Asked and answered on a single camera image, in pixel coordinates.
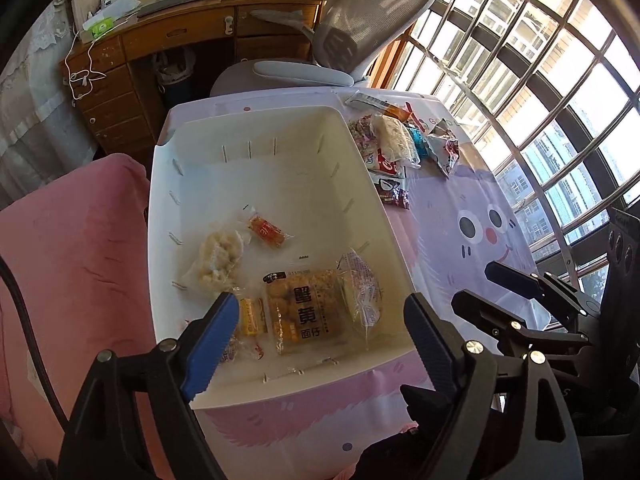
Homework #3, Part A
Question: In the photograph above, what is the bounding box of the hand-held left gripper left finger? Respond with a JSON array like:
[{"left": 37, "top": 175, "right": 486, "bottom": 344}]
[{"left": 57, "top": 291, "right": 241, "bottom": 480}]

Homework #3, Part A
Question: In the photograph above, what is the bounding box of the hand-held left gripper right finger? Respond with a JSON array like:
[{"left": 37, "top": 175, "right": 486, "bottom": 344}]
[{"left": 402, "top": 292, "right": 586, "bottom": 480}]

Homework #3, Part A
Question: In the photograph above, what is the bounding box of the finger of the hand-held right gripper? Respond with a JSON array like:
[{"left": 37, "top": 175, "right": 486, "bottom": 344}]
[
  {"left": 451, "top": 289, "right": 592, "bottom": 357},
  {"left": 484, "top": 261, "right": 602, "bottom": 329}
]

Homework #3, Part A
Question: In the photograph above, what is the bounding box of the small yellow snack packet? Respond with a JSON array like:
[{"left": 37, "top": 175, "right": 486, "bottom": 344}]
[{"left": 237, "top": 296, "right": 268, "bottom": 339}]

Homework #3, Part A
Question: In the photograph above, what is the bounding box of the clear popcorn bag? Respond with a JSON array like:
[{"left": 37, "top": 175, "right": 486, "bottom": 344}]
[{"left": 181, "top": 227, "right": 246, "bottom": 296}]

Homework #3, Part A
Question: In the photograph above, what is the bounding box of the clear white snack packet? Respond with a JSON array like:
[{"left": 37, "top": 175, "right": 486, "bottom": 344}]
[{"left": 337, "top": 249, "right": 388, "bottom": 348}]

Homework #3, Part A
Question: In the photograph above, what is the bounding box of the yellow pastry bag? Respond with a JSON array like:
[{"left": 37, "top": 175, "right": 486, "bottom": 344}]
[{"left": 260, "top": 267, "right": 351, "bottom": 358}]

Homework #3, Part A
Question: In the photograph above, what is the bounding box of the small orange snack packet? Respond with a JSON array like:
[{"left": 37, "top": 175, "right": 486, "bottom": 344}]
[{"left": 239, "top": 206, "right": 296, "bottom": 248}]

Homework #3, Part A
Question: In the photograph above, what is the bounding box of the white plastic bin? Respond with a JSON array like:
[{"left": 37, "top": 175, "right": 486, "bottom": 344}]
[{"left": 146, "top": 105, "right": 418, "bottom": 410}]

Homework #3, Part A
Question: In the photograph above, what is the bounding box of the orange white long snack packet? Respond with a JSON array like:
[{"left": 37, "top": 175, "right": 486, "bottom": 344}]
[{"left": 344, "top": 90, "right": 416, "bottom": 122}]

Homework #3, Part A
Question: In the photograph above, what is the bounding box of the printed purple tablecloth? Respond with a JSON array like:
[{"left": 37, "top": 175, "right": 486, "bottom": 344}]
[{"left": 150, "top": 85, "right": 558, "bottom": 480}]

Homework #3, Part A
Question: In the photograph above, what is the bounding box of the person's black clothing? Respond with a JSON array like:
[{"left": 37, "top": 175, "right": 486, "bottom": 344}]
[{"left": 350, "top": 425, "right": 436, "bottom": 480}]

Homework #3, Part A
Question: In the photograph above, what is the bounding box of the clear rice puff bag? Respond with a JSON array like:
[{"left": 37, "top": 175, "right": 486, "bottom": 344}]
[{"left": 372, "top": 114, "right": 422, "bottom": 168}]

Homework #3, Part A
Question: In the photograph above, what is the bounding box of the metal window grille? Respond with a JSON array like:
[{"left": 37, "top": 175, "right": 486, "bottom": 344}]
[{"left": 370, "top": 0, "right": 640, "bottom": 311}]

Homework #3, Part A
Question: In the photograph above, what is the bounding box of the speckled pink snack packet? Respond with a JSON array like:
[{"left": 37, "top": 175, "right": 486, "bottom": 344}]
[{"left": 347, "top": 116, "right": 377, "bottom": 157}]

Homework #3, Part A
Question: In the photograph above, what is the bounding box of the trash bin with bag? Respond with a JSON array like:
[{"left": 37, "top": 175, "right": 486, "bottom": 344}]
[{"left": 152, "top": 50, "right": 196, "bottom": 108}]

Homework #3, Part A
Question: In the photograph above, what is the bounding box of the wooden desk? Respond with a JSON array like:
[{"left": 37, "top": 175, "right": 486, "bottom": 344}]
[{"left": 61, "top": 0, "right": 325, "bottom": 158}]

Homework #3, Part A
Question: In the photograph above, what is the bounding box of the grey office chair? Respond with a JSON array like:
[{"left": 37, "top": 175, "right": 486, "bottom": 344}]
[{"left": 210, "top": 0, "right": 440, "bottom": 100}]

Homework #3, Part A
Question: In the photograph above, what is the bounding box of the white lace cover cloth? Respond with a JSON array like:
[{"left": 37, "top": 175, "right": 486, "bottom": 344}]
[{"left": 0, "top": 2, "right": 101, "bottom": 208}]

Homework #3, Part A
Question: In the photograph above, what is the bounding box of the green tissue pack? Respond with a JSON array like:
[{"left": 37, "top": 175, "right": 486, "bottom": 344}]
[{"left": 80, "top": 16, "right": 118, "bottom": 41}]

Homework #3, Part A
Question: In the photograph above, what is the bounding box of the grey keyboard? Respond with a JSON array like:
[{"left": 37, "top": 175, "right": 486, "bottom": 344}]
[{"left": 136, "top": 0, "right": 211, "bottom": 18}]

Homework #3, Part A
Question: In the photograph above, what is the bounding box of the black cable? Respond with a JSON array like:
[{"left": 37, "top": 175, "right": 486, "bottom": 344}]
[{"left": 0, "top": 255, "right": 68, "bottom": 433}]

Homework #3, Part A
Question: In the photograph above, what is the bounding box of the white charging cable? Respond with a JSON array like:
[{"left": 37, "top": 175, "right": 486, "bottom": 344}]
[{"left": 65, "top": 30, "right": 108, "bottom": 108}]

